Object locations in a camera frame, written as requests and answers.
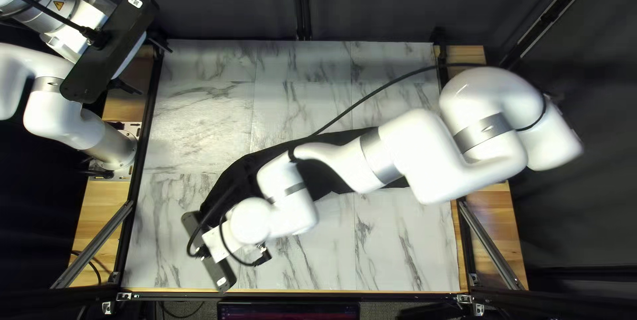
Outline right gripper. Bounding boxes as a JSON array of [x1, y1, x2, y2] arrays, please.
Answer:
[[201, 221, 260, 264]]

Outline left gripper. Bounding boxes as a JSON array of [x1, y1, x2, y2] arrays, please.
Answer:
[[40, 0, 174, 97]]

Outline black t-shirt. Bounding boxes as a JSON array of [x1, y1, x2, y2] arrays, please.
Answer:
[[199, 128, 412, 227]]

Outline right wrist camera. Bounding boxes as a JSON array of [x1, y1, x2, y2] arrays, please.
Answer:
[[180, 212, 238, 294]]

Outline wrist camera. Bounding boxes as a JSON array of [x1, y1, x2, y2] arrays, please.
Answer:
[[59, 0, 161, 105], [180, 212, 238, 294]]

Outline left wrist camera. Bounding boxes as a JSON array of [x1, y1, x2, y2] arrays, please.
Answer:
[[59, 0, 161, 105]]

